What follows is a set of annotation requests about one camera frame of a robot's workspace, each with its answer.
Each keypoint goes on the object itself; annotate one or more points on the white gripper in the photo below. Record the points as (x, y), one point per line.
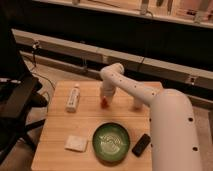
(107, 91)

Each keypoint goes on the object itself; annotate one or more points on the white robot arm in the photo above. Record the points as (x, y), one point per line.
(174, 139)

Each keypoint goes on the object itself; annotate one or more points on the white sponge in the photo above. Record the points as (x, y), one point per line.
(76, 143)

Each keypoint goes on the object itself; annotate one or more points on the green bowl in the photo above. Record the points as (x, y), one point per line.
(111, 142)

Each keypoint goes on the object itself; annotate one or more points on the wooden table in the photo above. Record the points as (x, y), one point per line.
(51, 154)

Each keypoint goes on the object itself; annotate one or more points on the black phone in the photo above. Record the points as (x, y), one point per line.
(141, 145)

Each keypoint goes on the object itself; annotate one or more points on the black office chair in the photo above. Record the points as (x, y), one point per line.
(18, 94)

